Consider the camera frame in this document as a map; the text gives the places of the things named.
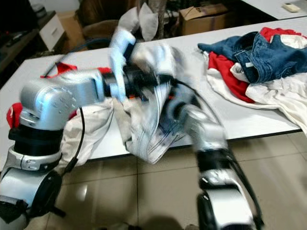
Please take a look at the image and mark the white shorts with dark stitching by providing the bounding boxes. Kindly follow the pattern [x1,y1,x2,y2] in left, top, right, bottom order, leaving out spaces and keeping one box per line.
[115,81,197,164]

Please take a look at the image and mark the grey white cloth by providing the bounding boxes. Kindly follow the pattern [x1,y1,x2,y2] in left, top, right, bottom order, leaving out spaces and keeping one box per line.
[118,4,160,41]

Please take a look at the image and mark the cream white garment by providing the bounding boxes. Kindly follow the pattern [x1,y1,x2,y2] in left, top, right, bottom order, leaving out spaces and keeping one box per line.
[59,103,128,174]

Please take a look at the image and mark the brown wicker chair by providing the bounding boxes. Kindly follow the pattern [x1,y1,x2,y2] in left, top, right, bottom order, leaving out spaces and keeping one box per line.
[79,0,140,41]

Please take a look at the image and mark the brown cardboard box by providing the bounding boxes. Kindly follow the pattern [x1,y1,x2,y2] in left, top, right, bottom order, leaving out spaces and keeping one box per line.
[178,4,230,35]

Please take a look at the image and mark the white drawer unit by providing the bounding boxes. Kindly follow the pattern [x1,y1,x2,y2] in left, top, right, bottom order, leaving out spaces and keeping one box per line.
[38,12,65,51]

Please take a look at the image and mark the white table with black edge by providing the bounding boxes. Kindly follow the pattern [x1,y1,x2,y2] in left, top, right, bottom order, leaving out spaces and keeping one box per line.
[0,17,307,161]

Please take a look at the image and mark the blue denim jeans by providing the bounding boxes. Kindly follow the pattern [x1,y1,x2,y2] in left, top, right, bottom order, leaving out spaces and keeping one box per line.
[198,31,307,84]

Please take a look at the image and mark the black TV stand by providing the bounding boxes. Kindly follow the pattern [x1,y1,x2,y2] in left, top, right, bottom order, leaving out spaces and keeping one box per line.
[0,0,51,72]

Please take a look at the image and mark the crumpled white garment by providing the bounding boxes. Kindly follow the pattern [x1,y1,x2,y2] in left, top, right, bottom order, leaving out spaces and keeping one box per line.
[204,34,307,135]

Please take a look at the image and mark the plain white table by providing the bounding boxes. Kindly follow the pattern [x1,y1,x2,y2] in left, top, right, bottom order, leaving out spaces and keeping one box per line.
[240,0,307,21]

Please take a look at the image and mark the white remote control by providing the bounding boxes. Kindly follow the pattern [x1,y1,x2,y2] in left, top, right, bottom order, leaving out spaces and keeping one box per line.
[282,2,302,12]

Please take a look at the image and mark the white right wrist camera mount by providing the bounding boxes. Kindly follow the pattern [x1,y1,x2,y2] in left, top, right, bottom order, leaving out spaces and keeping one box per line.
[132,42,178,82]

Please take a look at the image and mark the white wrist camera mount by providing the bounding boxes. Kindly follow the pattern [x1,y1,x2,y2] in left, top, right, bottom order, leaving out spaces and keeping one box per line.
[132,42,178,82]
[109,28,137,102]

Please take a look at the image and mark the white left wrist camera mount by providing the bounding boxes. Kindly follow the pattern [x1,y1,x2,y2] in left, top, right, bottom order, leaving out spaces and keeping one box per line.
[109,28,137,102]

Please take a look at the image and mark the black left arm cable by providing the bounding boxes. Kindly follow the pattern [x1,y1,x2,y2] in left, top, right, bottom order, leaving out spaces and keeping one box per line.
[46,38,116,174]

